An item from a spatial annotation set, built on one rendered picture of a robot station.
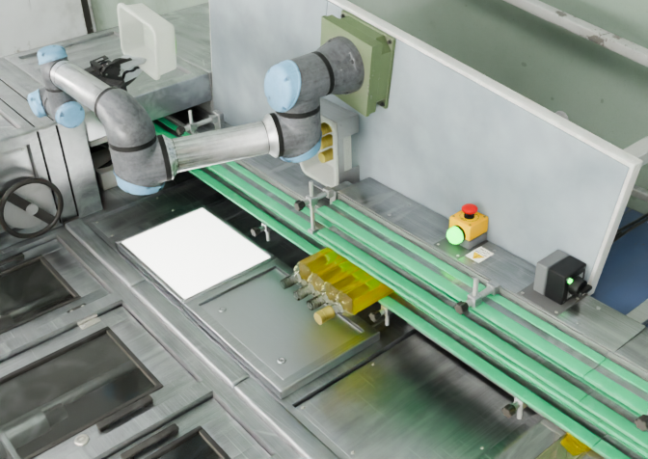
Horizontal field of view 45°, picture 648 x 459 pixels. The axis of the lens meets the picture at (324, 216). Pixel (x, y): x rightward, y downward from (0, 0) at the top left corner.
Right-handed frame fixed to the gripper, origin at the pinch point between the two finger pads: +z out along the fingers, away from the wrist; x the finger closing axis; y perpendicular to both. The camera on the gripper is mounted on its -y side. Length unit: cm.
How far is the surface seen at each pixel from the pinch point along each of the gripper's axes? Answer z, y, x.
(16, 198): -46, 15, 36
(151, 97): 9.0, 21.2, 26.4
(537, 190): 36, -120, -2
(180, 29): 49, 68, 34
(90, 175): -21, 19, 43
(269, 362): -22, -86, 44
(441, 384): 8, -119, 47
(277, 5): 37.2, -19.7, -12.4
